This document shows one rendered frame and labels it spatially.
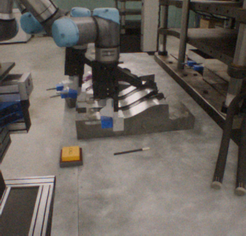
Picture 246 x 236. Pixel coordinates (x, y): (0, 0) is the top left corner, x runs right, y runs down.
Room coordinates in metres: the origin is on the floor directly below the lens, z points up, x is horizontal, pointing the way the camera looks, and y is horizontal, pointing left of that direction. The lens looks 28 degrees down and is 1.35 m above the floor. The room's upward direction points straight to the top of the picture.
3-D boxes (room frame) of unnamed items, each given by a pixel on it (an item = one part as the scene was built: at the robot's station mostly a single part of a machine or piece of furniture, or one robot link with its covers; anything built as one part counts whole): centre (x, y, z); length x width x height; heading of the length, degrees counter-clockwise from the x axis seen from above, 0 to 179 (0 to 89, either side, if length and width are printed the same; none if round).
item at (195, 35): (1.69, -0.82, 0.96); 1.29 x 0.83 x 0.18; 9
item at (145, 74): (1.32, 0.10, 0.86); 0.50 x 0.26 x 0.11; 116
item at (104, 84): (0.73, 0.06, 1.09); 0.09 x 0.08 x 0.12; 99
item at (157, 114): (0.98, -0.04, 0.87); 0.50 x 0.26 x 0.14; 99
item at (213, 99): (1.70, -0.81, 0.76); 1.30 x 0.84 x 0.07; 9
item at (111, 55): (0.73, 0.05, 1.17); 0.08 x 0.08 x 0.05
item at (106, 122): (0.72, 0.07, 0.93); 0.13 x 0.05 x 0.05; 99
